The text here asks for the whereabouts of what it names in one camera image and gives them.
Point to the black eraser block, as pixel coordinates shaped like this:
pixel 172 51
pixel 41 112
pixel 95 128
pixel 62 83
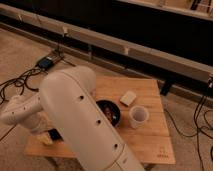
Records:
pixel 54 134

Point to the red object in bowl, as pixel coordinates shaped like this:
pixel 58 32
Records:
pixel 109 114

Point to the beige sponge block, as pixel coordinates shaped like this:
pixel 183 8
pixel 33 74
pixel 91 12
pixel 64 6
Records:
pixel 128 98

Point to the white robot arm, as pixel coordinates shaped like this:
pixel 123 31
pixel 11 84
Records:
pixel 65 96

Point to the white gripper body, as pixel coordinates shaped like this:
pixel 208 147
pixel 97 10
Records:
pixel 45 138

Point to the white ceramic cup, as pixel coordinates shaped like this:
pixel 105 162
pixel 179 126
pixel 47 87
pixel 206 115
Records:
pixel 138 116

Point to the black round bowl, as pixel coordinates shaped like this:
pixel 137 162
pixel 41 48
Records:
pixel 102 104

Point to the long wooden beam rail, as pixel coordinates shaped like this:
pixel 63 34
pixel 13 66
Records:
pixel 157 58

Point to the black power adapter box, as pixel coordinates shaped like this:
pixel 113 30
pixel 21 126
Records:
pixel 45 63

